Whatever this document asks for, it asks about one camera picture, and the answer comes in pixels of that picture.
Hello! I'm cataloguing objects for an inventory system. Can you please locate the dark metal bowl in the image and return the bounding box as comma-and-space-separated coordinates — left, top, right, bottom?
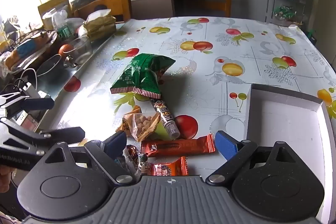
35, 54, 66, 77

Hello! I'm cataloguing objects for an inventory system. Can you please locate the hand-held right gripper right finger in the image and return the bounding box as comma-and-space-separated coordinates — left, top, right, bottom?
206, 131, 296, 186

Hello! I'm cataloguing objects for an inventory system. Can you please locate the wrapped bread package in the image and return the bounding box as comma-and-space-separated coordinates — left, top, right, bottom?
4, 31, 57, 69

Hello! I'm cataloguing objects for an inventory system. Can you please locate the olive green tissue pack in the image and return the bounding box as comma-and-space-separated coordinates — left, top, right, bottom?
83, 9, 116, 39

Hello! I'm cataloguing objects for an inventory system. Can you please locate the green labelled bottle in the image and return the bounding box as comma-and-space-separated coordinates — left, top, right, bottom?
56, 25, 74, 39

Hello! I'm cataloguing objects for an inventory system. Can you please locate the glass mug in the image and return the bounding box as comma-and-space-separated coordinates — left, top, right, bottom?
64, 35, 93, 67

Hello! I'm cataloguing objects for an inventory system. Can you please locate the clear plastic bag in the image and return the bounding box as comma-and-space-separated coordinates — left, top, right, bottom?
51, 9, 84, 30

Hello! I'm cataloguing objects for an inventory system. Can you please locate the white cardboard box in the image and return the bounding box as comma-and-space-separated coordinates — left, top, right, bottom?
244, 83, 336, 224

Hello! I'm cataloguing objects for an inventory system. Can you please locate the cartoon printed snack tube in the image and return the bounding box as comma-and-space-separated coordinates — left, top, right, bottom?
150, 98, 180, 139

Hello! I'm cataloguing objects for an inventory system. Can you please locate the panda printed candy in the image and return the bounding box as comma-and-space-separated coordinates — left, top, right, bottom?
135, 154, 149, 174

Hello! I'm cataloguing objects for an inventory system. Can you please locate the white charger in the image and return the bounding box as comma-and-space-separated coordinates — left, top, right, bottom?
22, 82, 38, 98

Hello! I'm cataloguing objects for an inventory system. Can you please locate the brown foil candy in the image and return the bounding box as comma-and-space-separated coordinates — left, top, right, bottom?
125, 145, 139, 161

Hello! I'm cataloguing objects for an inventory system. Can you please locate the wooden chair with oval cutout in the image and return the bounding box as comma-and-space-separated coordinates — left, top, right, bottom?
73, 0, 132, 24

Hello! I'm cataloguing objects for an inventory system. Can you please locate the grey white cabinet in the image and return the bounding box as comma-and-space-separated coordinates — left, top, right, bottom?
125, 0, 184, 21

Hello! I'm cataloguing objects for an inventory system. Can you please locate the yellow cardboard box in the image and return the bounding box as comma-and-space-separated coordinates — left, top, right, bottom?
37, 0, 71, 29

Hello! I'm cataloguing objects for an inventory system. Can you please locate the red-orange wafer bar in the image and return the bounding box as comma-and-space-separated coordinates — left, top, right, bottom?
141, 134, 216, 157

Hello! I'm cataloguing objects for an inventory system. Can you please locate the fruit printed tablecloth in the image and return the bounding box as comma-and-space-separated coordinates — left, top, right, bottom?
39, 16, 336, 177

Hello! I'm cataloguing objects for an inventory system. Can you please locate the pile of green wrapped candies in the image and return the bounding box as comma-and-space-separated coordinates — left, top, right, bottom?
273, 6, 294, 20

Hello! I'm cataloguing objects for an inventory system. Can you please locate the orange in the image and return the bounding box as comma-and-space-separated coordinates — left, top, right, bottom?
58, 44, 74, 56

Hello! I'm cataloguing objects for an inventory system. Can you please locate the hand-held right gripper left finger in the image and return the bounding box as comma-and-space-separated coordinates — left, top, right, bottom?
39, 131, 137, 184

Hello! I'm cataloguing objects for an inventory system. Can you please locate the green snack bag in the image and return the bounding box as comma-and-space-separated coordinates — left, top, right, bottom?
110, 53, 176, 99

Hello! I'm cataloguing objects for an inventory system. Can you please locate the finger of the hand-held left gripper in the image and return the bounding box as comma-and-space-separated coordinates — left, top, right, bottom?
0, 119, 86, 157
0, 92, 55, 120

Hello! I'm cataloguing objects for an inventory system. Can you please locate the black cable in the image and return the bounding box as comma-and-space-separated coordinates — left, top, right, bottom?
5, 68, 37, 93

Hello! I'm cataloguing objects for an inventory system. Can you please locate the small orange snack packet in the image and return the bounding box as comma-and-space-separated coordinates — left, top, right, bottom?
146, 156, 189, 176

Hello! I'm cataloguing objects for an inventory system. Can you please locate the clear orange peanut packet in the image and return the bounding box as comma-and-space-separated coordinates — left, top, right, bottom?
115, 106, 161, 142

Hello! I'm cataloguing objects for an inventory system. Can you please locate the metal wire rack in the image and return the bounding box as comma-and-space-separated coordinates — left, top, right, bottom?
265, 0, 307, 28

